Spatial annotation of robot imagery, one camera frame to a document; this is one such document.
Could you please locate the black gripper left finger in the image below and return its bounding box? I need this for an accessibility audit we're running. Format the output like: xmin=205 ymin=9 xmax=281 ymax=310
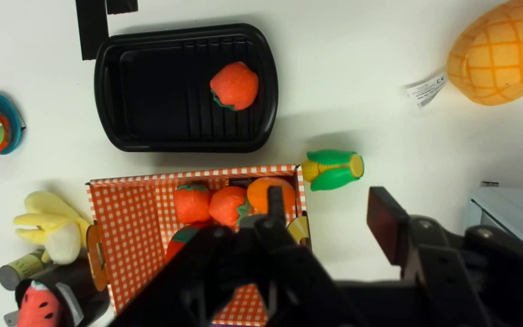
xmin=241 ymin=187 xmax=359 ymax=327

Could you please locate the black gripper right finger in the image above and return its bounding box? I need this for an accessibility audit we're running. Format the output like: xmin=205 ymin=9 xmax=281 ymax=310
xmin=366 ymin=187 xmax=492 ymax=327

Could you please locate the corn plush toy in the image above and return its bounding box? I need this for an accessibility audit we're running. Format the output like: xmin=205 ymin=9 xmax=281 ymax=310
xmin=301 ymin=149 xmax=365 ymax=190

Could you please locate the orange plush in basket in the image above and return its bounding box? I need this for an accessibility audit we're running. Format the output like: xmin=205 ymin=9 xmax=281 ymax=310
xmin=245 ymin=176 xmax=299 ymax=218

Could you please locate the red tomato plush in basket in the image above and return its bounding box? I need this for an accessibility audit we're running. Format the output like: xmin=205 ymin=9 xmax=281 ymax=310
xmin=172 ymin=181 xmax=210 ymax=223

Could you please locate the orange checkered basket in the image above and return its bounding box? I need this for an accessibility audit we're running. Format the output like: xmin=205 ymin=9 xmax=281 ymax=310
xmin=87 ymin=163 xmax=307 ymax=316

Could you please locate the red strawberry plush on tray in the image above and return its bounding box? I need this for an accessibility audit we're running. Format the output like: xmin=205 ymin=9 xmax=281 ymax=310
xmin=208 ymin=61 xmax=259 ymax=110

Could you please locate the banana plush toy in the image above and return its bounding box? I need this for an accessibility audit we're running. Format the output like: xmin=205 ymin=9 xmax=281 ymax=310
xmin=12 ymin=190 xmax=90 ymax=265

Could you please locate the pineapple plush toy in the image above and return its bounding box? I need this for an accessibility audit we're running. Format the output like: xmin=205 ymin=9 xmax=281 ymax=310
xmin=405 ymin=0 xmax=523 ymax=107

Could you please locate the watermelon slice plush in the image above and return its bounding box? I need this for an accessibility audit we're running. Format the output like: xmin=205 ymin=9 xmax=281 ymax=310
xmin=16 ymin=279 xmax=61 ymax=327

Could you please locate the black pot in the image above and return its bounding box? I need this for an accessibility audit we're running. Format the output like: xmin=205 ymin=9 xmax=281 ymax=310
xmin=5 ymin=259 xmax=109 ymax=327

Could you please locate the black grill tray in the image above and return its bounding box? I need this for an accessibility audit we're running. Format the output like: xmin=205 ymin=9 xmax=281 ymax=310
xmin=74 ymin=0 xmax=277 ymax=152

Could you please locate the small tin can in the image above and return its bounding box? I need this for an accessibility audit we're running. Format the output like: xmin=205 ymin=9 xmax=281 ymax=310
xmin=0 ymin=249 xmax=49 ymax=290

